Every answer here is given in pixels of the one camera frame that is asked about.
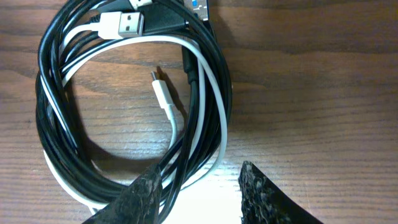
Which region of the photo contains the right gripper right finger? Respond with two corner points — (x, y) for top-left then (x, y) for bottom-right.
(238, 161), (322, 224)

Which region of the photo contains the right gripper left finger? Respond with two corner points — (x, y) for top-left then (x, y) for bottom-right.
(83, 164), (162, 224)

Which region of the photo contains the white usb cable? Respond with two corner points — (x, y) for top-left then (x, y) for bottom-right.
(40, 0), (228, 215)

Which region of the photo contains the black usb cable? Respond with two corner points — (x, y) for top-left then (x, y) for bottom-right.
(35, 0), (233, 224)

